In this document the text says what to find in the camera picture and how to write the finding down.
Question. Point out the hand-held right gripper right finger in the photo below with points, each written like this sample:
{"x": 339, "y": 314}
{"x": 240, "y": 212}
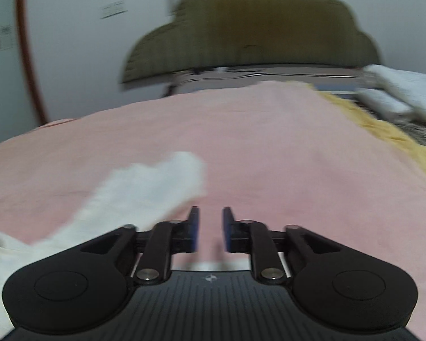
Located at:
{"x": 228, "y": 231}

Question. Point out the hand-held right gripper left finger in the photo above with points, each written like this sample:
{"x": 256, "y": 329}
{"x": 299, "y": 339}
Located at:
{"x": 194, "y": 231}

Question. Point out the white towel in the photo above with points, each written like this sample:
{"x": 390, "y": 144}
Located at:
{"x": 381, "y": 101}
{"x": 145, "y": 188}
{"x": 408, "y": 81}

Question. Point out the pink bed blanket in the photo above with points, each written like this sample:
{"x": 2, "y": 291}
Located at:
{"x": 269, "y": 149}

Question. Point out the striped pillow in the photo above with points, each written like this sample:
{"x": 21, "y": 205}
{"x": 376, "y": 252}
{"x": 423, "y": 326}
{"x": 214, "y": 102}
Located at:
{"x": 234, "y": 78}

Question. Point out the yellow blanket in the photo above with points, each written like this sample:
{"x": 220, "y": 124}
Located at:
{"x": 394, "y": 135}

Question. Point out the white folded towel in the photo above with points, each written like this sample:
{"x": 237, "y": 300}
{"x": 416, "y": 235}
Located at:
{"x": 408, "y": 81}
{"x": 381, "y": 101}

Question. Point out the olive padded headboard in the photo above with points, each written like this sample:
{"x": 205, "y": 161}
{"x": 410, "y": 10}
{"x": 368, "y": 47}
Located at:
{"x": 252, "y": 25}

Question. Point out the grey furry blanket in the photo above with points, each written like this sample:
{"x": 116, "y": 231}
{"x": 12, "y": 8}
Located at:
{"x": 424, "y": 133}

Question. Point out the frosted flower-print wardrobe door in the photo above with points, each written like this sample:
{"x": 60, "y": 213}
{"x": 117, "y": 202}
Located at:
{"x": 1, "y": 78}

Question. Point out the white wall label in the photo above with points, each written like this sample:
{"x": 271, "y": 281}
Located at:
{"x": 113, "y": 10}

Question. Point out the brown wooden door frame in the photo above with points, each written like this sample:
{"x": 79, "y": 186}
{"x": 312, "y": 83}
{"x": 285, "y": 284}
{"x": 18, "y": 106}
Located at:
{"x": 25, "y": 49}

